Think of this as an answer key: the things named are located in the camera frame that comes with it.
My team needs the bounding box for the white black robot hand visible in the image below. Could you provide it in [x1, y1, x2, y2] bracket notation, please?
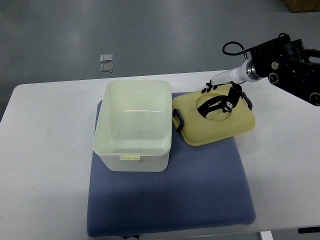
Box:
[197, 59, 262, 117]

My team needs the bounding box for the yellow box lid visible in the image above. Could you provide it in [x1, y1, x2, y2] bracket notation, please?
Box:
[172, 83, 256, 146]

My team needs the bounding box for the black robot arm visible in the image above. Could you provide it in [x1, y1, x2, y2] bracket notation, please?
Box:
[249, 33, 320, 107]

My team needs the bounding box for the brown cardboard box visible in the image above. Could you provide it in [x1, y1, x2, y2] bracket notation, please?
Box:
[283, 0, 320, 13]

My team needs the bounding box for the white storage box base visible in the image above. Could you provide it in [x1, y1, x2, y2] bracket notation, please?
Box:
[93, 79, 172, 172]

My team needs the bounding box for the blue padded mat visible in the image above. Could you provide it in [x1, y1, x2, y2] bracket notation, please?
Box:
[86, 91, 258, 238]

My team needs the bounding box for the lower metal floor plate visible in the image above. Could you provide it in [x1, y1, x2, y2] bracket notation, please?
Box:
[100, 63, 114, 73]

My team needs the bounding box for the metal floor plate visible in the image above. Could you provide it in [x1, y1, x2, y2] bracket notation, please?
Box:
[100, 53, 113, 63]
[100, 63, 114, 73]

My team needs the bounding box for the upper metal floor plate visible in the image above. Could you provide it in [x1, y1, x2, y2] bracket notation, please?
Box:
[100, 53, 113, 63]

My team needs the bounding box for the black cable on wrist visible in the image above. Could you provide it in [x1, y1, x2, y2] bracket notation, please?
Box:
[222, 41, 253, 62]

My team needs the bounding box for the black bracket under table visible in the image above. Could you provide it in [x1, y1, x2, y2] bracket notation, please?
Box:
[298, 226, 320, 234]

